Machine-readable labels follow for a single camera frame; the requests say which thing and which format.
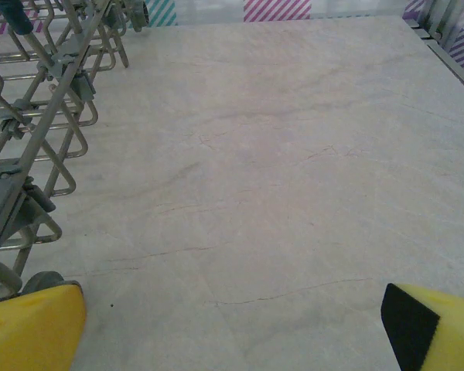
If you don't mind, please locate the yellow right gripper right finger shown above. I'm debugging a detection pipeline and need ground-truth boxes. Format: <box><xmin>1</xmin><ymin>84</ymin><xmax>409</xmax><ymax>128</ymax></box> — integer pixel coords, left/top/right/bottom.
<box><xmin>380</xmin><ymin>283</ymin><xmax>464</xmax><ymax>371</ymax></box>

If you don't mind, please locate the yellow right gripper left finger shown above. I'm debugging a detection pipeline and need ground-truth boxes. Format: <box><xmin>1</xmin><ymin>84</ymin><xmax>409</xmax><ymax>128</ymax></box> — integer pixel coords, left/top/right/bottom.
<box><xmin>0</xmin><ymin>284</ymin><xmax>88</xmax><ymax>371</ymax></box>

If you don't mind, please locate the grey wire dish rack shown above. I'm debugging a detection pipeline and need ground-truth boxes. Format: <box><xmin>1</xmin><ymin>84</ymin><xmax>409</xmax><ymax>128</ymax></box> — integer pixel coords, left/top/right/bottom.
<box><xmin>0</xmin><ymin>0</ymin><xmax>150</xmax><ymax>306</ymax></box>

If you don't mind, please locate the aluminium side rail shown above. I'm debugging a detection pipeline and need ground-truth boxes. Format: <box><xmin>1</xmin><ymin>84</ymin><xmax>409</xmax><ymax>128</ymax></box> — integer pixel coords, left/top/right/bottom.
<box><xmin>409</xmin><ymin>22</ymin><xmax>464</xmax><ymax>101</ymax></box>

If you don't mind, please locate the aluminium frame post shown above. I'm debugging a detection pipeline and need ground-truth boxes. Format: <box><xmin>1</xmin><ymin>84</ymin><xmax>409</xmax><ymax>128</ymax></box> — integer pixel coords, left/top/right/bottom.
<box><xmin>408</xmin><ymin>0</ymin><xmax>464</xmax><ymax>39</ymax></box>

